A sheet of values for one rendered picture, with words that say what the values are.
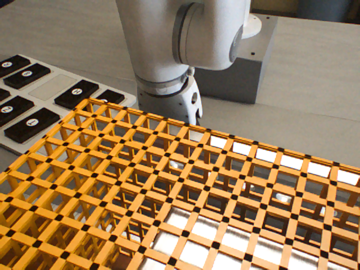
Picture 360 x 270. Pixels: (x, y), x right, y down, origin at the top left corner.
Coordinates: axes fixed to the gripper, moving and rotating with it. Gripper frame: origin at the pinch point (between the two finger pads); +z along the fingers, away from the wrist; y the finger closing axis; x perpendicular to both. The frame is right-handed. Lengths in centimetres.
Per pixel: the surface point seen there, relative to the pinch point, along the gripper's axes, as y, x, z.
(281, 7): 23, -261, 143
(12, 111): 37.4, 2.7, 2.7
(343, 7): -26, -227, 114
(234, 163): -14.8, 11.6, -16.0
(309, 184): -23.5, 11.6, -16.0
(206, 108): 0.1, -16.4, 9.2
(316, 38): -18, -61, 19
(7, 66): 52, -11, 6
